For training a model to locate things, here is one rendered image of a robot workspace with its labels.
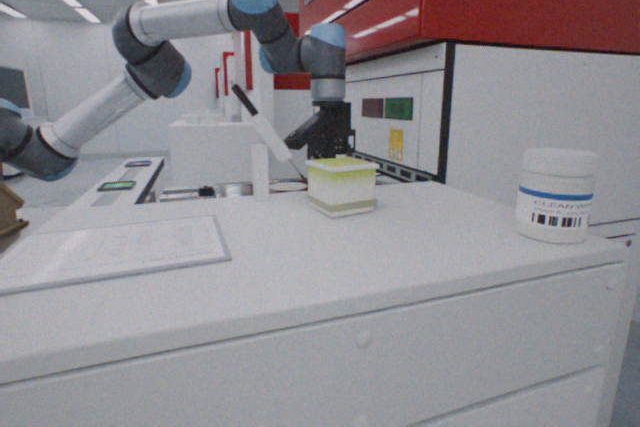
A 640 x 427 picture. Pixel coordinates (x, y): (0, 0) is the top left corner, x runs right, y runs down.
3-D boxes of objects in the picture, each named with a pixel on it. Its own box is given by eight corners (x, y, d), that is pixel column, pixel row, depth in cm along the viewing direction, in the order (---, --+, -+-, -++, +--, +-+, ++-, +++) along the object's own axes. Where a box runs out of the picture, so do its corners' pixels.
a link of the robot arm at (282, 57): (256, 19, 78) (301, 14, 73) (278, 57, 87) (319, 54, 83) (244, 46, 75) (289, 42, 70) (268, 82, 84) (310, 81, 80)
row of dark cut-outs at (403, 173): (347, 157, 112) (347, 149, 111) (432, 188, 71) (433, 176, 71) (345, 157, 112) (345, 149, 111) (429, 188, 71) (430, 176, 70)
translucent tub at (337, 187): (349, 199, 56) (349, 156, 54) (378, 212, 49) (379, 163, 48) (305, 205, 53) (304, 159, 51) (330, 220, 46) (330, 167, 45)
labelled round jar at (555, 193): (543, 221, 46) (554, 147, 43) (600, 240, 39) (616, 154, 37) (500, 227, 43) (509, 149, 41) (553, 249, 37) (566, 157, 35)
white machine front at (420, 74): (317, 175, 149) (317, 74, 140) (440, 249, 74) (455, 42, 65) (310, 175, 148) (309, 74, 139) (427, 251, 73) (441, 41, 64)
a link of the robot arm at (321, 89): (323, 78, 72) (302, 80, 79) (323, 101, 73) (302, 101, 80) (352, 79, 76) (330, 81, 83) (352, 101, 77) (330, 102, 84)
